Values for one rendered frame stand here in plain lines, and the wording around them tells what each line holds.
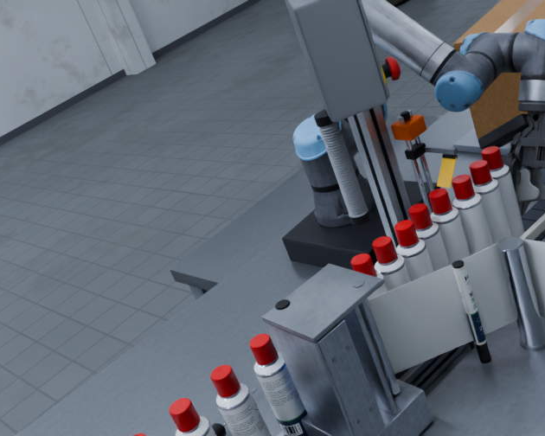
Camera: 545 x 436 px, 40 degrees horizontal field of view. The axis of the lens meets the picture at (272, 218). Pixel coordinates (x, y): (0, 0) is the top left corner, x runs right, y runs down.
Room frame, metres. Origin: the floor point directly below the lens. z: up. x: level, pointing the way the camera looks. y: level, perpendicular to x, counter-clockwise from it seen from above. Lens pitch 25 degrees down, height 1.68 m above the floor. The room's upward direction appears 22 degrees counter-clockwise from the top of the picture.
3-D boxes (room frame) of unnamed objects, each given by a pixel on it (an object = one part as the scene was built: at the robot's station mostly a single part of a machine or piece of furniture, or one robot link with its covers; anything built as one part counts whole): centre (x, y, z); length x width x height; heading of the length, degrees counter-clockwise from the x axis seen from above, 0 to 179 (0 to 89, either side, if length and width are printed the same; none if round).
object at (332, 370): (0.87, -0.02, 1.01); 0.14 x 0.13 x 0.26; 120
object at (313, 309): (0.87, -0.02, 1.14); 0.14 x 0.11 x 0.01; 120
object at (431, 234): (1.11, -0.23, 0.98); 0.05 x 0.05 x 0.20
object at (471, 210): (1.15, -0.33, 0.98); 0.05 x 0.05 x 0.20
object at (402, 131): (1.20, -0.30, 1.04); 0.10 x 0.04 x 0.33; 30
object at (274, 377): (0.92, 0.08, 0.98); 0.05 x 0.05 x 0.20
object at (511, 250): (0.93, -0.31, 0.97); 0.05 x 0.05 x 0.19
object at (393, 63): (1.13, -0.26, 1.32); 0.04 x 0.03 x 0.04; 176
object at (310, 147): (1.58, -0.17, 1.07); 0.13 x 0.12 x 0.14; 131
